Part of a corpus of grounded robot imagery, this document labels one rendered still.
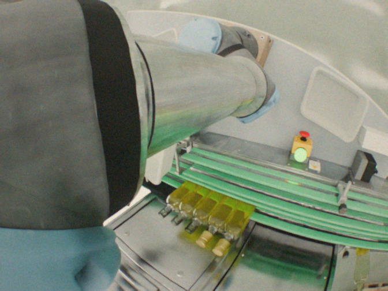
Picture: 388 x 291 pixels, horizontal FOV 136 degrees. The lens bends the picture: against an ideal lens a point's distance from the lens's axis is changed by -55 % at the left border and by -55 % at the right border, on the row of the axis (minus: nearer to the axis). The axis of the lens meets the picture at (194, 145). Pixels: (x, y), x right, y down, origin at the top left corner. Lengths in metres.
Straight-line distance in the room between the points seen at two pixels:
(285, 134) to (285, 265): 0.50
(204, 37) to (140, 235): 0.69
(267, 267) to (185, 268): 0.30
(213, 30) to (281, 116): 0.41
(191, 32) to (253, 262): 0.73
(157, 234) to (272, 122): 0.62
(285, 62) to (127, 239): 0.88
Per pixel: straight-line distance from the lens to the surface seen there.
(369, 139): 0.65
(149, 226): 0.75
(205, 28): 0.37
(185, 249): 0.66
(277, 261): 0.71
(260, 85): 0.30
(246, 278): 0.66
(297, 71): 0.62
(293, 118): 0.65
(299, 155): 0.58
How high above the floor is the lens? 1.37
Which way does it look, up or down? 46 degrees down
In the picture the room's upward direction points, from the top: 124 degrees counter-clockwise
